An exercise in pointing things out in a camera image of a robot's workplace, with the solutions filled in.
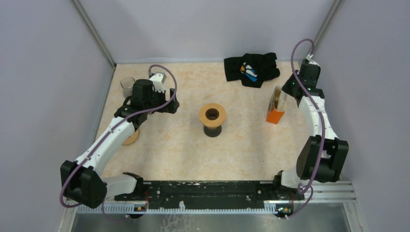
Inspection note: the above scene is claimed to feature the wooden dripper holder ring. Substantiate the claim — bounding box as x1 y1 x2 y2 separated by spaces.
198 103 227 130

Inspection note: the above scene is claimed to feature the orange coffee filter pack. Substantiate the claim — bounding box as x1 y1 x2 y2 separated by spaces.
266 86 287 124

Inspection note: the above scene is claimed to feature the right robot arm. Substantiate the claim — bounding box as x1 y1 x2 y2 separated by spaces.
272 60 349 199

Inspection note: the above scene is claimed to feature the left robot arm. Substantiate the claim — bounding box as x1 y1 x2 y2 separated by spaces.
60 79 179 208

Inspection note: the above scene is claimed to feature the clear glass carafe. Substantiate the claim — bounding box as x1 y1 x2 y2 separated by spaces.
120 77 135 98

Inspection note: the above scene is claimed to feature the black printed cloth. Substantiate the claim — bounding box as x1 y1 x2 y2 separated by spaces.
223 52 280 88

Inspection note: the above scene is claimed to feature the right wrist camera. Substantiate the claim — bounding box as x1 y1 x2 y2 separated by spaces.
303 53 320 67

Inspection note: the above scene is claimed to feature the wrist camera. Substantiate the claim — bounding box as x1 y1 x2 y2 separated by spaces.
149 72 166 93
303 53 320 67

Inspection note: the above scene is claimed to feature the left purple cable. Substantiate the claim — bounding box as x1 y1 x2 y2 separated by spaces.
59 64 178 223

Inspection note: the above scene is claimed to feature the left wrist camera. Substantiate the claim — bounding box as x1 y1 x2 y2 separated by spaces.
149 72 166 93

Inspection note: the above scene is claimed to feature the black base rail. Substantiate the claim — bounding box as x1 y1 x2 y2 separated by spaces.
115 181 305 213

